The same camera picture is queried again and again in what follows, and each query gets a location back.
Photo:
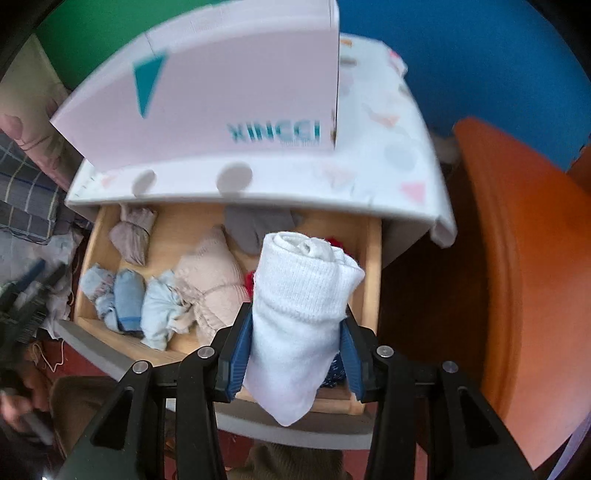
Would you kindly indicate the pink floral cloth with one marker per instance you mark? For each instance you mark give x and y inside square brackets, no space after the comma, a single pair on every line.
[37,143]

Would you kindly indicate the white floral cloth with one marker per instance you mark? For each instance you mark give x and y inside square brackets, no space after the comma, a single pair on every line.
[60,249]

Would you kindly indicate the grey plaid bedding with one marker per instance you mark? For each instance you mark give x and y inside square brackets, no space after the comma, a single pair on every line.
[23,194]

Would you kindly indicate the patterned mattress with sheet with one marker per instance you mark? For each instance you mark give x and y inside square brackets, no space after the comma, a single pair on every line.
[392,138]

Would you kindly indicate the beige lace bra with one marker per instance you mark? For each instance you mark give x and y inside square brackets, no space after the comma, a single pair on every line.
[212,281]

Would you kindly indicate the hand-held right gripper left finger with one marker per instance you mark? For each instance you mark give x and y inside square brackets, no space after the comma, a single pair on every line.
[238,353]

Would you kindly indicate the grey ribbed sock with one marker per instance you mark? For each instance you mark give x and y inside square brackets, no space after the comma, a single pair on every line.
[251,228]

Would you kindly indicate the red cloth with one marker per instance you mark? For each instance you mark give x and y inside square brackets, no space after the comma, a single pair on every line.
[249,281]

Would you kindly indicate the orange wooden furniture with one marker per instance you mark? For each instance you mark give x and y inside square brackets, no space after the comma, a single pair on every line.
[531,277]

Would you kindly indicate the taupe cloth bundle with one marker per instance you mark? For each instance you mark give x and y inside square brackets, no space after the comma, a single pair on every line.
[134,235]

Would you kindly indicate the dark blue patterned cloth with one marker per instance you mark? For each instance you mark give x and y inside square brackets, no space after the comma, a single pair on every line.
[334,374]

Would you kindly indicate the wooden drawer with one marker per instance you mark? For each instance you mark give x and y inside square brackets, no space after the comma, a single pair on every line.
[184,226]

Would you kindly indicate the light blue underwear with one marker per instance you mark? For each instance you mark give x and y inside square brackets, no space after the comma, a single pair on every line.
[161,314]

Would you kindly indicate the pale blue white cloth bundle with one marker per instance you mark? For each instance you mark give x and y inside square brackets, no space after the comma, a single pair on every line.
[94,284]

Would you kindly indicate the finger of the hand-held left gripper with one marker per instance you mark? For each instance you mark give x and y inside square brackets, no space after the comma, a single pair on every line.
[44,277]

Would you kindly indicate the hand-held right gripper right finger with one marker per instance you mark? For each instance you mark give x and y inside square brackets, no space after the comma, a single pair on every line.
[351,364]

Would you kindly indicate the blue sock bundle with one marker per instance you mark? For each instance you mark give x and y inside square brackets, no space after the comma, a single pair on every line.
[129,300]

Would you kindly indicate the white sock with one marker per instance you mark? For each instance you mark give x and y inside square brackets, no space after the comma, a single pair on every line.
[300,323]

